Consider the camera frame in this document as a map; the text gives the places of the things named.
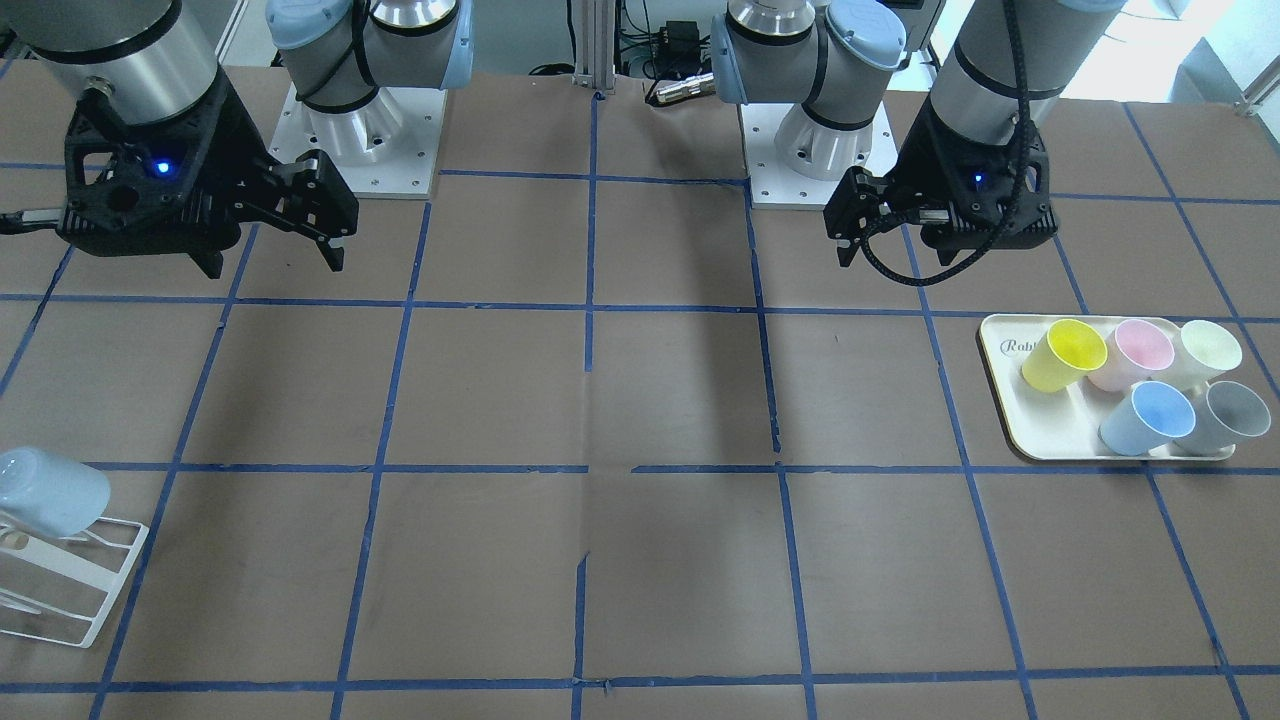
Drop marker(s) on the aluminium frame post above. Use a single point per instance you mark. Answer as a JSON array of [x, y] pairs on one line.
[[594, 26]]

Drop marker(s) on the cream white cup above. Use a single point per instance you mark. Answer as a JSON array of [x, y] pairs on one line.
[[1207, 351]]

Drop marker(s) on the yellow cup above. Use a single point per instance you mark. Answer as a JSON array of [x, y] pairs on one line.
[[1068, 350]]

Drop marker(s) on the grey cup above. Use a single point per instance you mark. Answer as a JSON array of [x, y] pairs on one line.
[[1227, 413]]

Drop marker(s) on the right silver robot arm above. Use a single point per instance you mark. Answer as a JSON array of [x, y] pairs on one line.
[[155, 62]]

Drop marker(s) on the blue cup on tray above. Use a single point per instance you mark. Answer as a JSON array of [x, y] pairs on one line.
[[1152, 415]]

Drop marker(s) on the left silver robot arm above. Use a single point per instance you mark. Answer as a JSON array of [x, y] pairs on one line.
[[836, 60]]

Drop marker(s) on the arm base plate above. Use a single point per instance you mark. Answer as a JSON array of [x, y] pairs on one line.
[[386, 150], [790, 170]]

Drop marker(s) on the silver flashlight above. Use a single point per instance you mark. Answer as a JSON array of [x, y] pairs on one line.
[[667, 94]]

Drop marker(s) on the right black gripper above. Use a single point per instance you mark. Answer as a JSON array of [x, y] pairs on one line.
[[232, 150]]

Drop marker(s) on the pink cup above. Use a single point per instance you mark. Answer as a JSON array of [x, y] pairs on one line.
[[1136, 350]]

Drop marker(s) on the cream serving tray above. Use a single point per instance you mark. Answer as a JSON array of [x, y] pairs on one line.
[[1060, 426]]

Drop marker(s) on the white wire cup rack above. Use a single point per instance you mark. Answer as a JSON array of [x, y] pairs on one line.
[[62, 591]]

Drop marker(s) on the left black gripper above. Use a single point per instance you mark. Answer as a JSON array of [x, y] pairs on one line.
[[928, 160]]

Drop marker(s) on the light blue cup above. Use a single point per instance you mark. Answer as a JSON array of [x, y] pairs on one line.
[[52, 495]]

